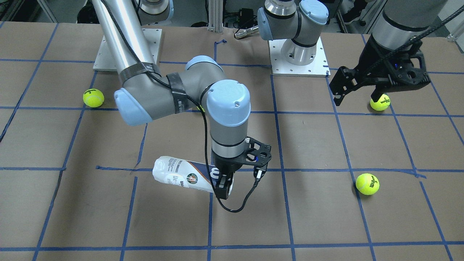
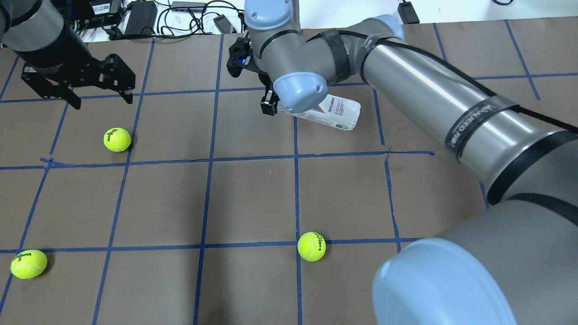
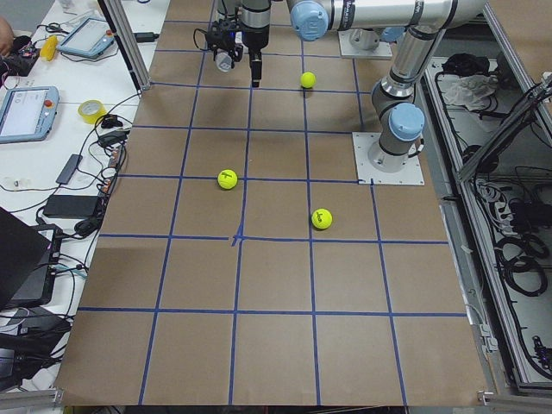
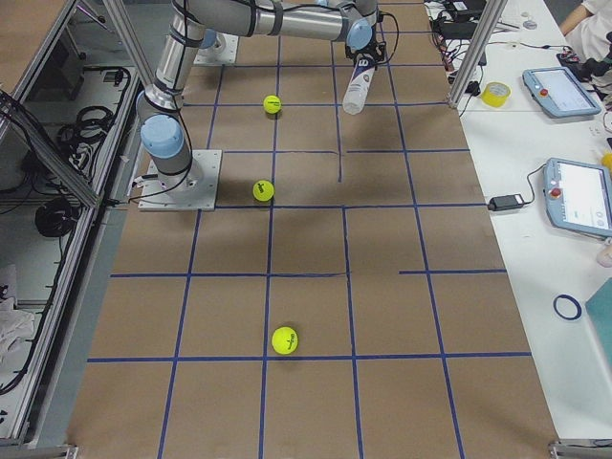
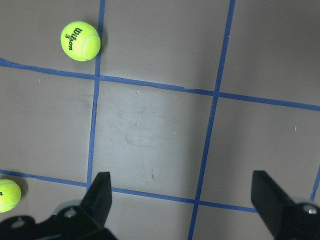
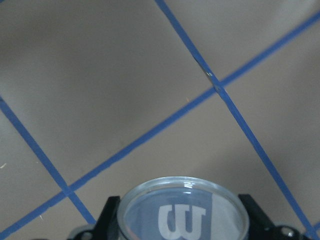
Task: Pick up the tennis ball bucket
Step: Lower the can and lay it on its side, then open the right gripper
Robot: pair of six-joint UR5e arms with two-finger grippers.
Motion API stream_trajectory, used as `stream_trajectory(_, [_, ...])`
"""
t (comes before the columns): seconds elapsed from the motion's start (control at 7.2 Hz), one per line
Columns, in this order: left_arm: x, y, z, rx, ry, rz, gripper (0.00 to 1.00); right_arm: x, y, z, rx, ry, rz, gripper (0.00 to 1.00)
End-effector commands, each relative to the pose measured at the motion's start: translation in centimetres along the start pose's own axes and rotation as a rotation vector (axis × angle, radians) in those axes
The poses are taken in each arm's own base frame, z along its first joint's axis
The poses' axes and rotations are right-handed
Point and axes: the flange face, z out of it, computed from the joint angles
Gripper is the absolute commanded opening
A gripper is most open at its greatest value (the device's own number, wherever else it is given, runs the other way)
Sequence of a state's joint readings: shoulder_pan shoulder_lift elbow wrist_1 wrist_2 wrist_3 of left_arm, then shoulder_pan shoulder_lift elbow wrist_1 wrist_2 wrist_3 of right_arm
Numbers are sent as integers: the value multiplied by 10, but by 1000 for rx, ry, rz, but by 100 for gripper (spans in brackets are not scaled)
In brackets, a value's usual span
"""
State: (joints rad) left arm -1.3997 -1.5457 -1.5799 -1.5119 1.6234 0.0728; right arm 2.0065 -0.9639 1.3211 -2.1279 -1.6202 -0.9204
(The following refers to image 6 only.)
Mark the clear tennis ball can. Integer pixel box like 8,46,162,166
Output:
117,176,250,240

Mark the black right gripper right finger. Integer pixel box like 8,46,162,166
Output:
238,194,275,240

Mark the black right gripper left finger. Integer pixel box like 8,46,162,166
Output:
93,196,121,240

